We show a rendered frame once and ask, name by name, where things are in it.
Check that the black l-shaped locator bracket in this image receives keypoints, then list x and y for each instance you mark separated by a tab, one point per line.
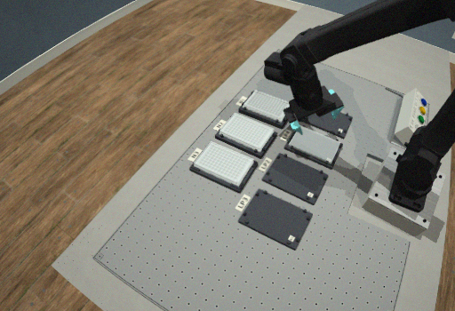
244	148

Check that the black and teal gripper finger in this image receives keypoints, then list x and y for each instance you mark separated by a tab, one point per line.
336	111
296	127

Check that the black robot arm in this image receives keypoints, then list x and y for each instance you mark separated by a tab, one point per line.
418	165

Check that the black l-shaped nest locator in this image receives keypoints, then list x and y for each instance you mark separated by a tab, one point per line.
223	182

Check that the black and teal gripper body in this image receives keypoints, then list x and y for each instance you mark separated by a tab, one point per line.
314	103

